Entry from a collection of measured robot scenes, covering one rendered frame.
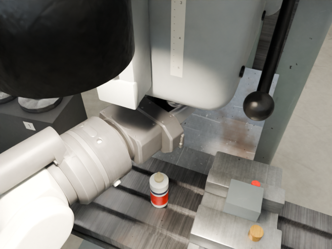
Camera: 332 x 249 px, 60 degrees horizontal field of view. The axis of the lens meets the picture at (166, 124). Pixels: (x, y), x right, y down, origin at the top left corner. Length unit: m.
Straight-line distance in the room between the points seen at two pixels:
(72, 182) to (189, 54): 0.18
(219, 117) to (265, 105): 0.55
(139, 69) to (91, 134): 0.12
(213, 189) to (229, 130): 0.27
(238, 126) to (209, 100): 0.55
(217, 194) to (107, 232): 0.24
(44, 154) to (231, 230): 0.35
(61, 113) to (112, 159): 0.31
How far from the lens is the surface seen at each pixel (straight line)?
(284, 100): 0.85
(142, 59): 0.26
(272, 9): 0.44
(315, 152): 2.20
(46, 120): 0.63
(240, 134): 0.83
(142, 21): 0.24
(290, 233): 0.70
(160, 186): 0.60
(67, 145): 0.34
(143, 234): 0.65
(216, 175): 0.60
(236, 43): 0.25
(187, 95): 0.29
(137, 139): 0.35
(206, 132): 0.83
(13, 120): 0.68
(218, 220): 0.55
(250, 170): 0.67
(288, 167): 2.04
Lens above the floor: 1.52
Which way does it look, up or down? 46 degrees down
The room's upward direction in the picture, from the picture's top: straight up
